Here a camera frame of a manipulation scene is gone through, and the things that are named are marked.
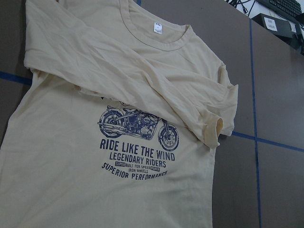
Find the black box with white label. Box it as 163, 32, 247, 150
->
252, 13, 304, 50

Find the beige long-sleeve printed shirt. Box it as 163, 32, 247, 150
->
0, 0, 238, 228

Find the black computer keyboard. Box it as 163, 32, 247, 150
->
257, 0, 302, 18

